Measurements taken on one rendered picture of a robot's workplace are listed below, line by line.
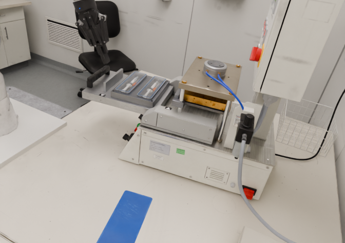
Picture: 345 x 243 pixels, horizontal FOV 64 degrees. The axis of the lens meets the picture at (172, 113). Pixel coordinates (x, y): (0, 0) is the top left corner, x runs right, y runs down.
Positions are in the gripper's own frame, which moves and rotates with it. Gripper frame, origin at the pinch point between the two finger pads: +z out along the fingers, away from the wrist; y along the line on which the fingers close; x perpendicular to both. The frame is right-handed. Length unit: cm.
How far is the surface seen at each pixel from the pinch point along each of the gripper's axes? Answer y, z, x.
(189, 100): -33.1, 18.0, 11.1
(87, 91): 5.1, 9.7, 11.3
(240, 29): -35, 34, -142
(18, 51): 205, 12, -144
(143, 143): -15.2, 29.2, 18.4
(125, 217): -15, 41, 41
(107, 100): -2.7, 14.2, 12.2
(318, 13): -71, -4, 16
